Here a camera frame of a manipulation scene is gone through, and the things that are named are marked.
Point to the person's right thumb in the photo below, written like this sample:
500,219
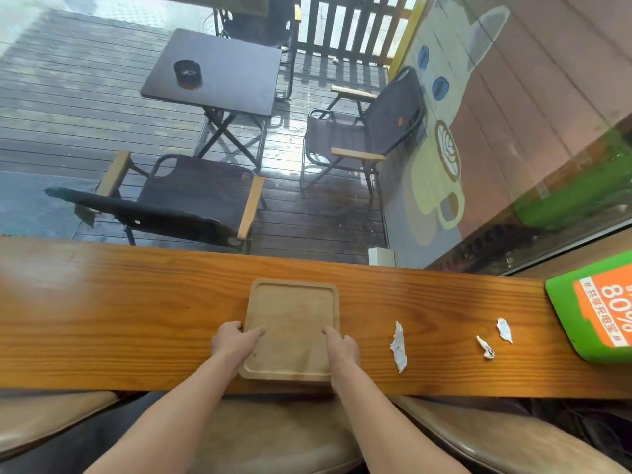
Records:
331,335

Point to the small twisted white tissue scrap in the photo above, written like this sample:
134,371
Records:
486,347

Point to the black round ashtray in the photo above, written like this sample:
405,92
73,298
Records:
187,71

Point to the person's right hand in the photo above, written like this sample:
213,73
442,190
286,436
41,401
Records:
345,352

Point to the person's right forearm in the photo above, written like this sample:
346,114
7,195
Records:
382,424

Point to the black folding table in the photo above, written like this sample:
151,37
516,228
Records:
222,69

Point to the square wooden tray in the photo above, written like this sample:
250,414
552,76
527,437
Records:
292,320

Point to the person's left hand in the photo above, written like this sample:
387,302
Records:
229,343

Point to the small white box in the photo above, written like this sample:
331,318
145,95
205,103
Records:
381,257

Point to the dark wooden fence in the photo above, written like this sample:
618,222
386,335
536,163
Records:
353,24

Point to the cartoon animal window decal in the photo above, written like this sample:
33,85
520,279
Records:
444,143

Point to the yellow post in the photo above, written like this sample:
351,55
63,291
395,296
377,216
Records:
407,36

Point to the person's left thumb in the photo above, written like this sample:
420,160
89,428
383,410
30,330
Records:
255,334

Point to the long crumpled white tissue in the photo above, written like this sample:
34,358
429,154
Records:
399,348

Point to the brown stool seat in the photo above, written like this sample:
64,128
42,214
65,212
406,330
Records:
503,439
44,419
276,436

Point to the black folding chair wooden armrests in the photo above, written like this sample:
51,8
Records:
192,197
256,29
385,113

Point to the green box with orange label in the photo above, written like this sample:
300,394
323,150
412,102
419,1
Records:
592,310

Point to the person's left forearm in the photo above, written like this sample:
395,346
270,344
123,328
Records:
165,422

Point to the grey door mat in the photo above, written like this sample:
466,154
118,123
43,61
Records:
37,204

